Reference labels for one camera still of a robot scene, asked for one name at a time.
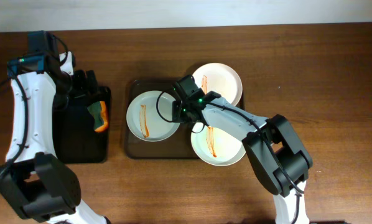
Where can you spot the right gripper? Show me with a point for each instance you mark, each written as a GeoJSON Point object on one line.
{"type": "Point", "coordinates": [176, 111]}

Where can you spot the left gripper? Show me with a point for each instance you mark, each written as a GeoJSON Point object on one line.
{"type": "Point", "coordinates": [84, 78]}

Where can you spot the orange green sponge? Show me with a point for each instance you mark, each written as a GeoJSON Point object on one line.
{"type": "Point", "coordinates": [99, 112]}

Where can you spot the white plate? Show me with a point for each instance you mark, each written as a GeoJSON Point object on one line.
{"type": "Point", "coordinates": [144, 121]}
{"type": "Point", "coordinates": [216, 147]}
{"type": "Point", "coordinates": [221, 79]}

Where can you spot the white plate bottom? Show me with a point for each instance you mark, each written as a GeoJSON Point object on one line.
{"type": "Point", "coordinates": [216, 147]}

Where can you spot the white plate top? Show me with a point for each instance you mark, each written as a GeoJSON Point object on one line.
{"type": "Point", "coordinates": [221, 79]}

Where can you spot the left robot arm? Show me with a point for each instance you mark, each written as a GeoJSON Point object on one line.
{"type": "Point", "coordinates": [33, 181]}

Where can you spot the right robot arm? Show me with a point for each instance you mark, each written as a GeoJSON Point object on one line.
{"type": "Point", "coordinates": [279, 160]}

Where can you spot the brown translucent tray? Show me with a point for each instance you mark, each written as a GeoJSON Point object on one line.
{"type": "Point", "coordinates": [178, 146]}

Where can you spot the black plastic tray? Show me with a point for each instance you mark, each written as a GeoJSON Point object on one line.
{"type": "Point", "coordinates": [74, 137]}

